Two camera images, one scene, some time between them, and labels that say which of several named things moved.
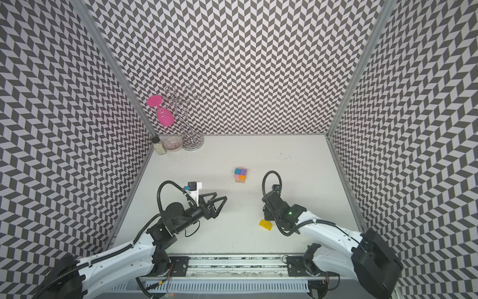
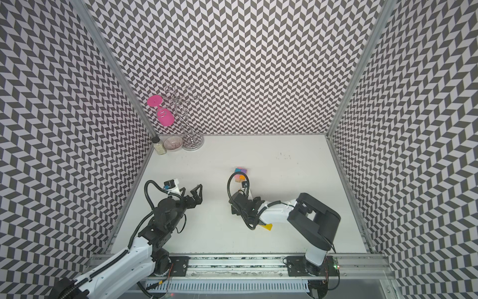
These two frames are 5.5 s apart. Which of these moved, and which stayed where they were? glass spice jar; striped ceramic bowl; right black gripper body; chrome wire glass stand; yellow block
Moved: right black gripper body
Stayed: glass spice jar; striped ceramic bowl; yellow block; chrome wire glass stand
